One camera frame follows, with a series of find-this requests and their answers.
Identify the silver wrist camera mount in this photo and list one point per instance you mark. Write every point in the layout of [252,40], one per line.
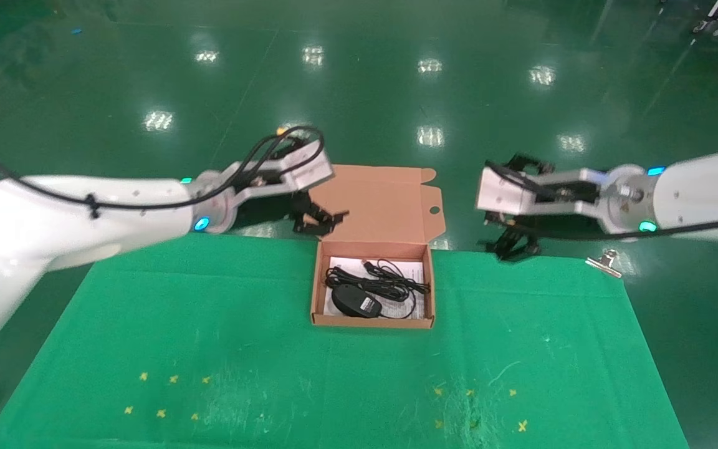
[502,192]
[306,167]

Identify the white printed instruction sheet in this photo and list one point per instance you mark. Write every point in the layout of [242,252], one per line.
[341,263]

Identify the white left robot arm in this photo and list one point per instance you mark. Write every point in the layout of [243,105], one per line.
[53,224]

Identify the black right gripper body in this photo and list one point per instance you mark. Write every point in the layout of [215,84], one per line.
[558,218]

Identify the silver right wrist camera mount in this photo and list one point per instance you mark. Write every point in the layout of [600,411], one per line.
[502,192]

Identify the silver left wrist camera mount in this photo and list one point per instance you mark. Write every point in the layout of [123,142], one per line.
[306,167]

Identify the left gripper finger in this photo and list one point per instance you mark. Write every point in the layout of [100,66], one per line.
[306,226]
[332,219]

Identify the metal cloth clamp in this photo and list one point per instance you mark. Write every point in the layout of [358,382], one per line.
[605,263]

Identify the brown cardboard box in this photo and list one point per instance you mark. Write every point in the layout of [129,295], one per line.
[378,202]

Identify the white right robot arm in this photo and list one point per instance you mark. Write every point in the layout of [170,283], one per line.
[702,193]

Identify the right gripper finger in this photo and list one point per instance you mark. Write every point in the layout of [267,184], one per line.
[527,165]
[515,243]

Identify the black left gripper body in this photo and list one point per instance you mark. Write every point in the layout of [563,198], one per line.
[272,211]

